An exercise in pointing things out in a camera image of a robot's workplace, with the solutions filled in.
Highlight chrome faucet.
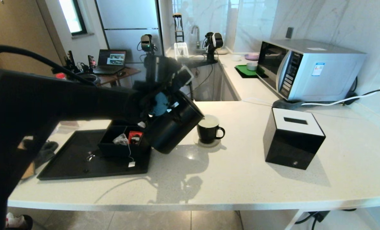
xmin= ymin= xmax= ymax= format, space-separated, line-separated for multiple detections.
xmin=191 ymin=25 xmax=201 ymax=49

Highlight black mug white inside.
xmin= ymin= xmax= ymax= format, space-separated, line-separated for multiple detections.
xmin=196 ymin=114 xmax=226 ymax=145

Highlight silver microwave oven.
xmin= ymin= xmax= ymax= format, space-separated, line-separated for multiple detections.
xmin=256 ymin=39 xmax=367 ymax=103

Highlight green tray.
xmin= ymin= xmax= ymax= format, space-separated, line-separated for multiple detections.
xmin=235 ymin=65 xmax=269 ymax=79

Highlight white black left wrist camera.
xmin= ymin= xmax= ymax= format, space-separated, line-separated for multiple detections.
xmin=174 ymin=65 xmax=195 ymax=87

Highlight orange grey oven glove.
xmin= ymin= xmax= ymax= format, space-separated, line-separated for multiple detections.
xmin=21 ymin=141 xmax=59 ymax=179

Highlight black trash bin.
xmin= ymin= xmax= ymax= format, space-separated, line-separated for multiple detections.
xmin=5 ymin=212 xmax=34 ymax=230

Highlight black rig stand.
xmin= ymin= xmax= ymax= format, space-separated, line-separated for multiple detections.
xmin=172 ymin=13 xmax=218 ymax=102

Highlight round translucent coaster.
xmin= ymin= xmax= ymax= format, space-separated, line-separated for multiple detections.
xmin=194 ymin=133 xmax=221 ymax=148

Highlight mesh tea bag with tag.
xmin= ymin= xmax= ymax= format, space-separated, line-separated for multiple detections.
xmin=114 ymin=134 xmax=137 ymax=168

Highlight thick white power cable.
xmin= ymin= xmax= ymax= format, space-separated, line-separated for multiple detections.
xmin=300 ymin=69 xmax=380 ymax=107

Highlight black electric kettle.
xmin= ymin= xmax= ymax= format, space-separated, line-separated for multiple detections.
xmin=145 ymin=91 xmax=205 ymax=154

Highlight red packet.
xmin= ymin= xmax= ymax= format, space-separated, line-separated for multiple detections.
xmin=129 ymin=131 xmax=143 ymax=144

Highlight black device green light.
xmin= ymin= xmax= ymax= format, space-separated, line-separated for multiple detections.
xmin=137 ymin=34 xmax=158 ymax=59

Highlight black tissue box white lid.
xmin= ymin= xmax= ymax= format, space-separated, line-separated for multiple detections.
xmin=263 ymin=108 xmax=326 ymax=170

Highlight black laptop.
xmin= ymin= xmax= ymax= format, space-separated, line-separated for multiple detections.
xmin=94 ymin=50 xmax=127 ymax=75

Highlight black equipment with cables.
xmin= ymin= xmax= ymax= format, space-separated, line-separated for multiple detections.
xmin=62 ymin=50 xmax=100 ymax=77

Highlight black power cable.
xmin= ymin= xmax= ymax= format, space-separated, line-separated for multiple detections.
xmin=346 ymin=88 xmax=380 ymax=103

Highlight thick black charger cable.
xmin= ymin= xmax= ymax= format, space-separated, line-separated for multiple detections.
xmin=294 ymin=208 xmax=358 ymax=230

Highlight thin white cable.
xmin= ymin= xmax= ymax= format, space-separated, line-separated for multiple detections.
xmin=242 ymin=98 xmax=273 ymax=106

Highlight black compartment box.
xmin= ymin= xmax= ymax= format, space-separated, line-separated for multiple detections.
xmin=97 ymin=119 xmax=152 ymax=157

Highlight silver refrigerator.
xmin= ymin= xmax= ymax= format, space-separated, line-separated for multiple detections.
xmin=95 ymin=0 xmax=170 ymax=96

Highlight black serving tray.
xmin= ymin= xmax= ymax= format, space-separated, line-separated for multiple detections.
xmin=37 ymin=129 xmax=152 ymax=180

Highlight brown wooden desk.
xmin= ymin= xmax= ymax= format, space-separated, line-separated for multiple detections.
xmin=96 ymin=66 xmax=142 ymax=88

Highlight black framed window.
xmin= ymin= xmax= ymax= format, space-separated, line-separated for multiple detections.
xmin=58 ymin=0 xmax=88 ymax=36

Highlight black power supply brick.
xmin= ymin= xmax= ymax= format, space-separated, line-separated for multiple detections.
xmin=307 ymin=210 xmax=331 ymax=223

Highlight black device white band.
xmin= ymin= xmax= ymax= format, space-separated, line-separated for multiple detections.
xmin=203 ymin=32 xmax=224 ymax=62

